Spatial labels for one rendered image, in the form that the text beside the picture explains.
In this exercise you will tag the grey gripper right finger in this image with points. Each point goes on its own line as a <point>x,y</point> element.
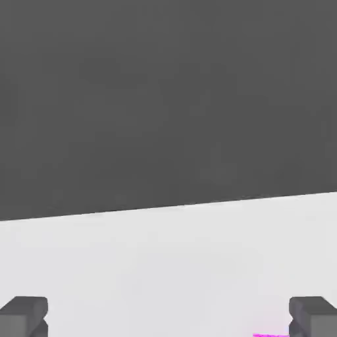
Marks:
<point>314,317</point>

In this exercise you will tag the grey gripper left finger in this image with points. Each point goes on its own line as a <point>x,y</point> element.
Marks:
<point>22,317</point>

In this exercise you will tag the small magenta cube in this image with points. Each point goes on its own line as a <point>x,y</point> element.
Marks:
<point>271,335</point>

